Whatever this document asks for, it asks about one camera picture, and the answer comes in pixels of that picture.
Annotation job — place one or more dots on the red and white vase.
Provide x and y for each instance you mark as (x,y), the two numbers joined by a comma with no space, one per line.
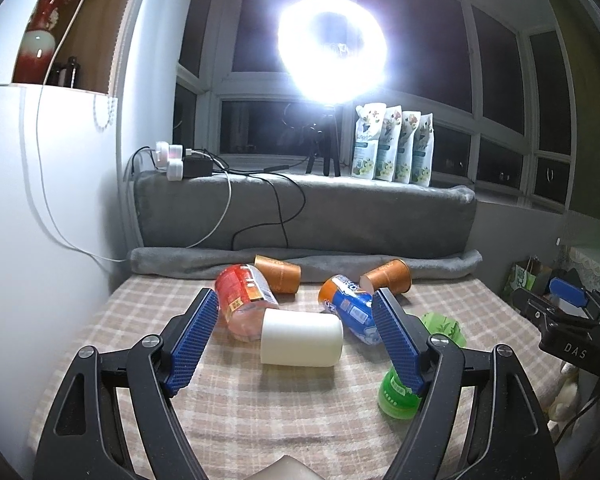
(42,40)

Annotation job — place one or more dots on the white plug adapter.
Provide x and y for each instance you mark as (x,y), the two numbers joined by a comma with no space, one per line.
(167,152)
(174,170)

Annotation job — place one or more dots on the white green stand-up pouch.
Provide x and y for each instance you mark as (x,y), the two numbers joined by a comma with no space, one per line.
(367,145)
(406,160)
(389,155)
(424,160)

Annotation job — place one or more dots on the grey folded blanket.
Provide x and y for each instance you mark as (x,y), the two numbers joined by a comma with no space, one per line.
(360,215)

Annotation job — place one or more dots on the orange and blue bottle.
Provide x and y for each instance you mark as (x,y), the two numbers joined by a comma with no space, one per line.
(350,310)

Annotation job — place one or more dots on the green plastic bottle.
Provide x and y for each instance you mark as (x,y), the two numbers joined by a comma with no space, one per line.
(395,397)

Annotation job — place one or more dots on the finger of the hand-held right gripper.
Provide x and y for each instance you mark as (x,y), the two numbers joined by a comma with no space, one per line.
(527,305)
(567,292)

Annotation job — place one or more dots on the pale plush toy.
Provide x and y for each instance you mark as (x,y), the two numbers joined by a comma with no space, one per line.
(565,395)

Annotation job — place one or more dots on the dark bottle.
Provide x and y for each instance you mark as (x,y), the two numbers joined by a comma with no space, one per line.
(71,72)

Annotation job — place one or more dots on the rolled grey blanket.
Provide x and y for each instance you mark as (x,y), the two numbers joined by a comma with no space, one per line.
(330,260)

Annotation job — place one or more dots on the red label plastic bottle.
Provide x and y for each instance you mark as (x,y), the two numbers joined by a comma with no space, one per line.
(240,300)

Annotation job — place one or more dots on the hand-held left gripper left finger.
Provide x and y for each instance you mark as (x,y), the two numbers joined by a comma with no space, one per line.
(192,342)

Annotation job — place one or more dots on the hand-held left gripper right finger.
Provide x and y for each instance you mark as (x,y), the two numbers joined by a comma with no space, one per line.
(397,342)

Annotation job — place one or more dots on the black power adapter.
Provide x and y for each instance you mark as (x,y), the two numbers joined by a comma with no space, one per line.
(197,167)

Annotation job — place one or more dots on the wooden shelf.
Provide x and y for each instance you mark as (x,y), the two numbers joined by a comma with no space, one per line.
(120,25)

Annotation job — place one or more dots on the green paper bag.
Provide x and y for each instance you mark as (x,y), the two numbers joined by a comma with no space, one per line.
(522,277)

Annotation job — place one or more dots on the crumpled green plastic wrapper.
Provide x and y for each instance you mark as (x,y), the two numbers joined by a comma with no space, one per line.
(442,329)

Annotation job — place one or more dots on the white cup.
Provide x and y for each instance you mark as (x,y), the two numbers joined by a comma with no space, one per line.
(300,337)

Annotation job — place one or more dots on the black tripod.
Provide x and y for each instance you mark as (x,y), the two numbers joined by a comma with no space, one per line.
(330,145)

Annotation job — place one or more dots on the plaid blanket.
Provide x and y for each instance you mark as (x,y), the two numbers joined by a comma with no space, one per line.
(280,410)

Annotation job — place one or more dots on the white flat object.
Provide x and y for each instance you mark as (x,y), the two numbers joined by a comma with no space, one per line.
(287,469)

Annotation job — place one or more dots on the white window frame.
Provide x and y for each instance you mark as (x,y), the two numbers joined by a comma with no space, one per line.
(480,127)

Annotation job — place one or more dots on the brown paper cup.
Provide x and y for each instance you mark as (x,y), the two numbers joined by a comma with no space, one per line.
(280,274)
(390,278)

